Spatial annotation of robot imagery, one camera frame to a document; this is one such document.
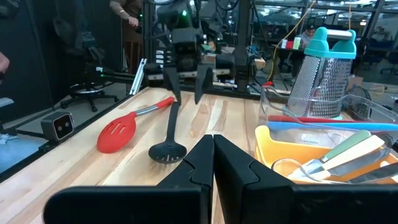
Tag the person's hand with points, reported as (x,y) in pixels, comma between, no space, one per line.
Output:
(3,65)
(133,21)

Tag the blue mat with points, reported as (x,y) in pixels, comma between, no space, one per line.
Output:
(18,152)

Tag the orange plastic bin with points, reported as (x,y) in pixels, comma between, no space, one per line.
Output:
(280,149)

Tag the clear plastic bin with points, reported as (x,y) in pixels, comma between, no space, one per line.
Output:
(373,112)

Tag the person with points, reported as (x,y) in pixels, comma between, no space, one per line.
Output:
(307,35)
(127,46)

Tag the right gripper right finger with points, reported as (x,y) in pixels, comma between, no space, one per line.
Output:
(280,205)

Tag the dark red silicone spoon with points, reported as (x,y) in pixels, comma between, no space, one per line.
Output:
(311,119)

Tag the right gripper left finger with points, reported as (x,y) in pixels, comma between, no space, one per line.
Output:
(140,205)

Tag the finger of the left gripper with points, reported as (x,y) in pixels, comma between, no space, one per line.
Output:
(173,81)
(203,77)

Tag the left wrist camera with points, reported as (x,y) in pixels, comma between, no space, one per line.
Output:
(186,35)

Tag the blue silicone spoon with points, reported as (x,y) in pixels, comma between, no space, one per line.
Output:
(326,126)

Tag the silver metal strip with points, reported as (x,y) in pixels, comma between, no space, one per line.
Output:
(138,76)

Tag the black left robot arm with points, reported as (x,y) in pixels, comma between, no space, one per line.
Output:
(183,18)

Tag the black office chair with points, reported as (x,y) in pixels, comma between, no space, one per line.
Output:
(88,90)

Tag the grey table-level camera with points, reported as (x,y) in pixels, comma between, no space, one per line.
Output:
(57,126)

